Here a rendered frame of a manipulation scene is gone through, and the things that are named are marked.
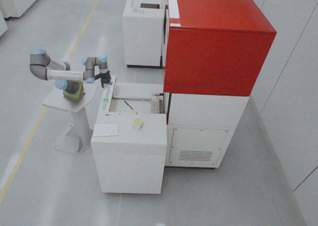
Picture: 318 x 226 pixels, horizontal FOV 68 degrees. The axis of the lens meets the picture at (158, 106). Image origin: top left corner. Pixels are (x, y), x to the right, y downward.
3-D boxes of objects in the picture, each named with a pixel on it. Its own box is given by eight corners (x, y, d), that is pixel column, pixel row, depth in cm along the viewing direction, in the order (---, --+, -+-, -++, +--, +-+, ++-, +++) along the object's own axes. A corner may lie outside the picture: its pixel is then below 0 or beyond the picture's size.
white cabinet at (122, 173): (159, 130, 330) (164, 84, 273) (159, 197, 261) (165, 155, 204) (113, 128, 327) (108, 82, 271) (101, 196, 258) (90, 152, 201)
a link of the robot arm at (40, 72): (27, 79, 178) (94, 82, 190) (27, 64, 178) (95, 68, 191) (31, 82, 189) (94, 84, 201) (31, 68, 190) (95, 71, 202)
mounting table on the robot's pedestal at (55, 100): (43, 112, 248) (40, 103, 239) (66, 86, 279) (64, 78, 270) (83, 122, 242) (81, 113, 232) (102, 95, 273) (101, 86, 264)
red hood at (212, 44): (229, 47, 262) (246, -9, 220) (249, 96, 204) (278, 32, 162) (161, 43, 258) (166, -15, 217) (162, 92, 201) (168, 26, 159)
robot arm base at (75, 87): (63, 91, 244) (57, 90, 235) (68, 77, 245) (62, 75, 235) (76, 96, 242) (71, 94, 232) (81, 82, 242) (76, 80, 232)
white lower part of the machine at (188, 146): (207, 121, 348) (220, 76, 291) (217, 171, 289) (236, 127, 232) (159, 119, 345) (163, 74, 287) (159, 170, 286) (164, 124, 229)
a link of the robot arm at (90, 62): (82, 68, 191) (96, 68, 192) (82, 55, 192) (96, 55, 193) (84, 70, 199) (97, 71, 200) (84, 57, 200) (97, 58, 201)
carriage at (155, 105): (159, 95, 254) (159, 93, 251) (159, 120, 227) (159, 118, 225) (151, 95, 253) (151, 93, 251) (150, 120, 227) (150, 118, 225)
